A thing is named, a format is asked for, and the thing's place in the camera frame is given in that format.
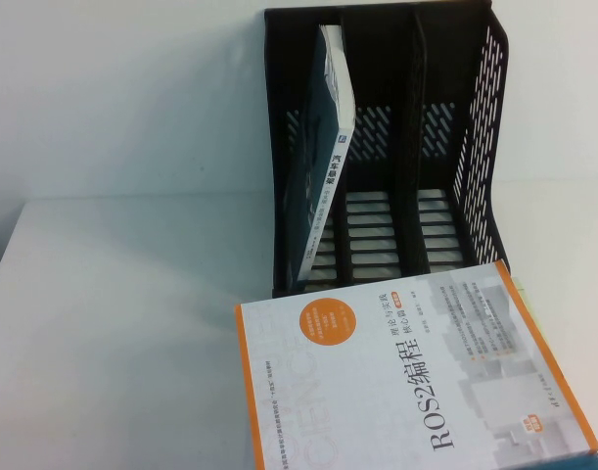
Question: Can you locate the white car suspension book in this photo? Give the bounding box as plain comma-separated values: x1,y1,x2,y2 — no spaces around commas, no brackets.
280,23,357,295

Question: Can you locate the black perforated plastic book stand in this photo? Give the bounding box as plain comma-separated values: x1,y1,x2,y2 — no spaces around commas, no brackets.
262,2,518,300

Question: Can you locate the white orange ROS2 book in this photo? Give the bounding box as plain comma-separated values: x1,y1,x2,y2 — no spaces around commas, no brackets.
232,258,598,470

